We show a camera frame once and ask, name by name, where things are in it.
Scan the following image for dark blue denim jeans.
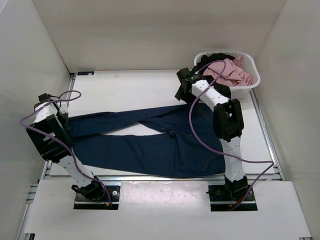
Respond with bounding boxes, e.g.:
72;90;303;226
68;103;225;178

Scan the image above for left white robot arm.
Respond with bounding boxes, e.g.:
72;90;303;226
19;93;111;202

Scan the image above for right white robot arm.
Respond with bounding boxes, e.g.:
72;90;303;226
175;67;249;201

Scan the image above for black trousers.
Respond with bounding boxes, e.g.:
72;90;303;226
191;53;236;98

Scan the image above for pink garment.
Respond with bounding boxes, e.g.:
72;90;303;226
202;55;253;87

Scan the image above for dark label sticker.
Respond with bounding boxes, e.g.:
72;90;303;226
77;71;95;76

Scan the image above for white plastic laundry basket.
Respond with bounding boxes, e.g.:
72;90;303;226
193;50;261;100

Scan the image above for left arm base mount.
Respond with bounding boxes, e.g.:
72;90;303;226
73;185;121;210

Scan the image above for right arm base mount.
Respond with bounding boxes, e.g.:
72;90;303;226
206;185;258;212

